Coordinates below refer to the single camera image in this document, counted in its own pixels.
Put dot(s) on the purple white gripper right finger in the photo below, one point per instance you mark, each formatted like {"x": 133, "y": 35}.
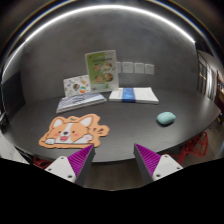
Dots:
{"x": 152, "y": 166}

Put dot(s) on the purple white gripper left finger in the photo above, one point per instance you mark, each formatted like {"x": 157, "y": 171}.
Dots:
{"x": 75, "y": 167}

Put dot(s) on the corgi shaped mouse pad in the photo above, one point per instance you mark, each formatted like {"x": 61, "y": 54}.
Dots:
{"x": 74, "y": 132}

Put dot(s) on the teal computer mouse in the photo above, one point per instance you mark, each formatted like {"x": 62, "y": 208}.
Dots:
{"x": 166, "y": 118}

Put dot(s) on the red chair left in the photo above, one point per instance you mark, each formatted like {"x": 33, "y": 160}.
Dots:
{"x": 41, "y": 163}

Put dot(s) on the red chair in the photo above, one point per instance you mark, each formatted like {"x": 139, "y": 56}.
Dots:
{"x": 41, "y": 163}
{"x": 196, "y": 146}

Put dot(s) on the red chair right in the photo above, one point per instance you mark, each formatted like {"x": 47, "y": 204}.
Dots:
{"x": 196, "y": 146}

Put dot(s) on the white book with blue band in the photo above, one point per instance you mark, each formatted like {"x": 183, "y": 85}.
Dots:
{"x": 134, "y": 95}

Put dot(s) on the small white sticker card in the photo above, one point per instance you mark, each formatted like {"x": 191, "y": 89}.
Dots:
{"x": 76, "y": 85}

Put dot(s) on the green white standing booklet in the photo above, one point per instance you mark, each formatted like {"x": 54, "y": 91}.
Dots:
{"x": 102, "y": 70}

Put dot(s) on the curved ceiling light strip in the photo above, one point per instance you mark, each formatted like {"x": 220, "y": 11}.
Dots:
{"x": 56, "y": 49}

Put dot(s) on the white wall socket panels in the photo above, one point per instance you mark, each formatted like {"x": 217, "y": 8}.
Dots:
{"x": 135, "y": 68}

